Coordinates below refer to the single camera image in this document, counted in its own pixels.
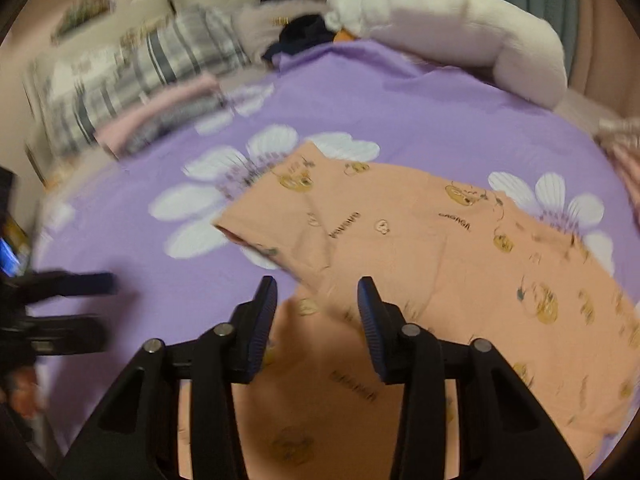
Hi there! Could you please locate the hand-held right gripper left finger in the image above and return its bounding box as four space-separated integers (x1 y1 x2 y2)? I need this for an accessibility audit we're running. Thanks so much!
57 276 279 480

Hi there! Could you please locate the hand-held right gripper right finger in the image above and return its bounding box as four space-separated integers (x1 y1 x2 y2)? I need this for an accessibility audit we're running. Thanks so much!
356 276 585 480

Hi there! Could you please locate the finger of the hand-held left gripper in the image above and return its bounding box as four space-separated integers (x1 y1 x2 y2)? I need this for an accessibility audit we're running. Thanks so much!
17 271 120 307
0 312 110 357

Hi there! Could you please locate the orange printed small garment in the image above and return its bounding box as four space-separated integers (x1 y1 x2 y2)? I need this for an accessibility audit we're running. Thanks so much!
175 141 640 480

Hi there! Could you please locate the pink folded cloth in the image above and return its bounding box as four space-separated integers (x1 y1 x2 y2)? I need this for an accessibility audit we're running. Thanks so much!
95 74 226 157

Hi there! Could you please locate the purple floral bedsheet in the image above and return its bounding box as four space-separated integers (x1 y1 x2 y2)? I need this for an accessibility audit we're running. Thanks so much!
30 40 640 461

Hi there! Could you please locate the grey plaid cloth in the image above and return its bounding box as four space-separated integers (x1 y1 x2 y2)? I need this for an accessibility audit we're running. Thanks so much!
25 5 251 161

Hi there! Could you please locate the dark navy cloth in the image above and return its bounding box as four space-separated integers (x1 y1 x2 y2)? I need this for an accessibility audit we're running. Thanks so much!
262 14 337 68

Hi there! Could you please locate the grey fluffy cloth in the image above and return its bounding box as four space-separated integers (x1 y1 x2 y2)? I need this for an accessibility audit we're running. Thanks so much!
234 0 331 58

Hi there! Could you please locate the pink folded garment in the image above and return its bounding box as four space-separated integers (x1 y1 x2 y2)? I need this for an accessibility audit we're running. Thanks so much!
597 119 640 203

